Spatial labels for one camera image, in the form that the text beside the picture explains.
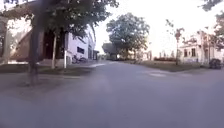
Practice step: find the large round tree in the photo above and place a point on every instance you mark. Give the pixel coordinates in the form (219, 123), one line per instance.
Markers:
(128, 33)

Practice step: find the grey asphalt road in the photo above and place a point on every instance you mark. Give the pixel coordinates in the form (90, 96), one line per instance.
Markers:
(133, 96)

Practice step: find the grass patch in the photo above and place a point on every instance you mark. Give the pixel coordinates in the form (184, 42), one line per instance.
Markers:
(46, 70)
(170, 65)

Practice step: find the building with dark entrance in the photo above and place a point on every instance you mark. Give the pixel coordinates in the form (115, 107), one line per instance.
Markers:
(50, 43)

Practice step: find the thin tree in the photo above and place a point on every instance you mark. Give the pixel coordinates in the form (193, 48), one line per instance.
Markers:
(177, 43)

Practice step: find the pale old building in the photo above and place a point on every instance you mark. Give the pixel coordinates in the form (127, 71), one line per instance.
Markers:
(196, 48)

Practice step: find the dark vehicle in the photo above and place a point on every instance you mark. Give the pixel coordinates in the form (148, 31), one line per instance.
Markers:
(215, 63)

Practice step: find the pale post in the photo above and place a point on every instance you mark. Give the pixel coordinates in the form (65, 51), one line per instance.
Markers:
(65, 50)

